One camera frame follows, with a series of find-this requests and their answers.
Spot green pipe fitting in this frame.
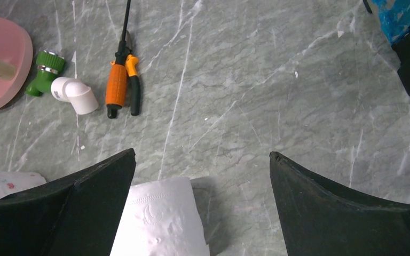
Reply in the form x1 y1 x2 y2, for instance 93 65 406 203
25 50 66 97

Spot orange black pliers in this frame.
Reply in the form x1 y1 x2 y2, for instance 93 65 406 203
105 0 141 119

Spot plain white embossed roll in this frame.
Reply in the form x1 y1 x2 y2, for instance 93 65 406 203
110 177 210 255

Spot white pipe elbow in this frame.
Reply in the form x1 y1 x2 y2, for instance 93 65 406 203
51 77 99 115

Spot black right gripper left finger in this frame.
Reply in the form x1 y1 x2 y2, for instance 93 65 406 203
0 149 136 255

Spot pink three-tier shelf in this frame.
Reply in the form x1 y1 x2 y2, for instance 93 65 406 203
0 17 33 108

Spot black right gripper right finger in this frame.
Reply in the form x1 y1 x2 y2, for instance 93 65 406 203
270 151 410 255

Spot floral paper roll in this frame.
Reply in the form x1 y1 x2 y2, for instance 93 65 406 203
0 171 46 199

